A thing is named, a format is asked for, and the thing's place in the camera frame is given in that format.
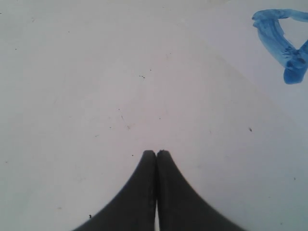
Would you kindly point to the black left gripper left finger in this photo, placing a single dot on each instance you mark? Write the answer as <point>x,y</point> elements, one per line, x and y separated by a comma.
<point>133,208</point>

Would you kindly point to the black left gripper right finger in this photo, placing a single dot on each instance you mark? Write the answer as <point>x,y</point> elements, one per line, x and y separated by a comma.
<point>180,208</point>

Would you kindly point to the white paper sheet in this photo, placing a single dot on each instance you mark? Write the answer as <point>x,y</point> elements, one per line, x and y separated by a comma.
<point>267,41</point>

